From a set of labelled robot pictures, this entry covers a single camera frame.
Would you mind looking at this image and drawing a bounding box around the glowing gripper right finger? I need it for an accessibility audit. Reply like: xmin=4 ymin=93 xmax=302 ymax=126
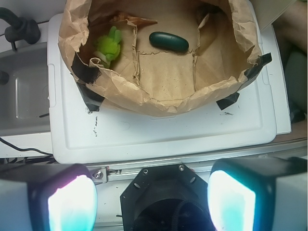
xmin=207 ymin=157 xmax=308 ymax=231

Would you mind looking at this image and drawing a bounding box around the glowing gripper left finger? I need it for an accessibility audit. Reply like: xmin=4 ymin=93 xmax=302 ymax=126
xmin=0 ymin=164 xmax=98 ymax=231

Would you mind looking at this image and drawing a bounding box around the green plush animal toy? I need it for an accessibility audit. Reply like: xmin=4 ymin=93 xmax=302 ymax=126
xmin=93 ymin=26 xmax=122 ymax=68

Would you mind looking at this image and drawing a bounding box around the white plastic bin lid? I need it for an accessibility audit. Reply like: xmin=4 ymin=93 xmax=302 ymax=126
xmin=47 ymin=14 xmax=277 ymax=164

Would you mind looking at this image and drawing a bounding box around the grey plastic tray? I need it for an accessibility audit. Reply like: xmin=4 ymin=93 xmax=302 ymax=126
xmin=0 ymin=43 xmax=50 ymax=136

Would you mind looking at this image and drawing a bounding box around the black tape right lower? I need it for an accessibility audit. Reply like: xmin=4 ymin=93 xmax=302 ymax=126
xmin=216 ymin=92 xmax=240 ymax=110

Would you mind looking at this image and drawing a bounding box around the black tape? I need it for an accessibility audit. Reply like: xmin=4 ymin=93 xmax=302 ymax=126
xmin=76 ymin=82 xmax=105 ymax=112
xmin=71 ymin=53 xmax=101 ymax=84
xmin=244 ymin=53 xmax=272 ymax=80
xmin=216 ymin=92 xmax=240 ymax=110

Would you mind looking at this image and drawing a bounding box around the black tape left lower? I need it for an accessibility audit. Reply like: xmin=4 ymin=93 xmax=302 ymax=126
xmin=76 ymin=82 xmax=105 ymax=112

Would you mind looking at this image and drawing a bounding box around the black tape left upper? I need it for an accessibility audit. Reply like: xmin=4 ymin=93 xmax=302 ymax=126
xmin=71 ymin=53 xmax=101 ymax=84

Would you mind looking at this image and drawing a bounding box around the black tape right upper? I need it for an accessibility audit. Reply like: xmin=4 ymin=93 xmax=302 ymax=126
xmin=244 ymin=53 xmax=272 ymax=80

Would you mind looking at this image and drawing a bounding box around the black clamp knob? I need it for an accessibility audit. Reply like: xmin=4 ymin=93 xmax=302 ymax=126
xmin=0 ymin=7 xmax=41 ymax=51

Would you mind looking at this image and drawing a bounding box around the brown paper bag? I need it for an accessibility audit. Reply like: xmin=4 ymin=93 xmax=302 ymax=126
xmin=59 ymin=0 xmax=261 ymax=116

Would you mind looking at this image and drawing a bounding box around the dark green oval object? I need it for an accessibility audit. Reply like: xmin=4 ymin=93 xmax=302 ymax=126
xmin=149 ymin=32 xmax=189 ymax=52

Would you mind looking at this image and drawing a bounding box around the black cable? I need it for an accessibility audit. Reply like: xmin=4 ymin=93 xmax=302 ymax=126
xmin=0 ymin=136 xmax=54 ymax=157

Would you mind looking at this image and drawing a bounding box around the aluminium rail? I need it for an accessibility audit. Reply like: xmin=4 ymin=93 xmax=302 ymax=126
xmin=86 ymin=138 xmax=308 ymax=184

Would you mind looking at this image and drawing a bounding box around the black octagonal mount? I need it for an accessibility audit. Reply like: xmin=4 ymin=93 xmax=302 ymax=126
xmin=120 ymin=164 xmax=215 ymax=231

